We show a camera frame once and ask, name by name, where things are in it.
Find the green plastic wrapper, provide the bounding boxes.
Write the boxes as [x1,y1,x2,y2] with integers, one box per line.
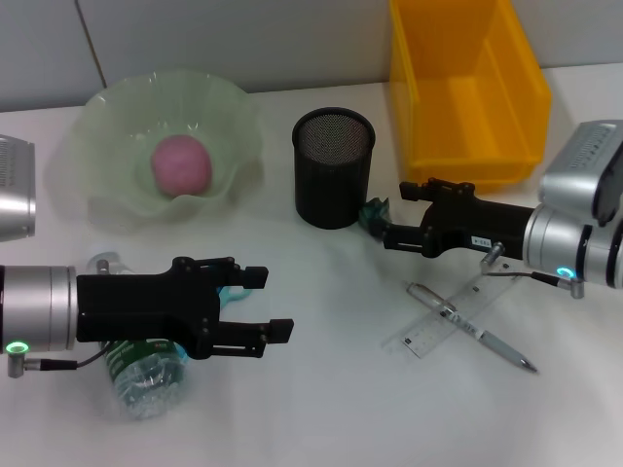
[358,197,393,237]

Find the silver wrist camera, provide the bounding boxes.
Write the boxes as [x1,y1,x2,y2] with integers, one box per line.
[539,120,623,228]
[0,134,38,239]

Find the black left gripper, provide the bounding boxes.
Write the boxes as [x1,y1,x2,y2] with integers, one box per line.
[76,256,295,360]

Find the black mesh pen holder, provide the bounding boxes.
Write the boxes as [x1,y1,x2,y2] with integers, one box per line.
[291,107,377,230]

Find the clear bottle with green label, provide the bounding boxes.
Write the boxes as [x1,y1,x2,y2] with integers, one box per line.
[87,251,191,422]

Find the right gripper cable with connector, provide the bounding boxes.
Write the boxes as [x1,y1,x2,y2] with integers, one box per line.
[479,241,585,299]

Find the blue plastic scissors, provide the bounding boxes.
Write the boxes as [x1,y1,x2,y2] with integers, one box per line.
[174,284,254,364]

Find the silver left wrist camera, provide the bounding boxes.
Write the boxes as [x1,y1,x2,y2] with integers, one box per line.
[0,134,38,239]

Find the pale green glass fruit plate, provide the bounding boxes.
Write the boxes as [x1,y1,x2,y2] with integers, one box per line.
[62,70,264,225]

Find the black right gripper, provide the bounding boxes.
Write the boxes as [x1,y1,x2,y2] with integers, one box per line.
[382,177,536,259]

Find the gripper cable with connector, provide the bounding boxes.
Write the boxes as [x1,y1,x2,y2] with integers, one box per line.
[479,241,585,299]
[7,340,106,378]

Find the yellow plastic bin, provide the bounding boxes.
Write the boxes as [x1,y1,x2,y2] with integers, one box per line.
[387,0,553,189]

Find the silver pen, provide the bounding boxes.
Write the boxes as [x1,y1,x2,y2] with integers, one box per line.
[406,281,539,375]

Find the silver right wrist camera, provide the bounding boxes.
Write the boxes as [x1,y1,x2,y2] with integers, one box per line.
[539,120,623,228]

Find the pink peach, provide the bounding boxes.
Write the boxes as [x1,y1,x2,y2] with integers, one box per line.
[150,134,214,198]

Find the transparent plastic ruler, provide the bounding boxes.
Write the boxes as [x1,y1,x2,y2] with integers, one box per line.
[382,260,525,360]

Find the left gripper cable with connector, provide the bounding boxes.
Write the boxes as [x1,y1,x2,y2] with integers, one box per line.
[7,340,106,378]

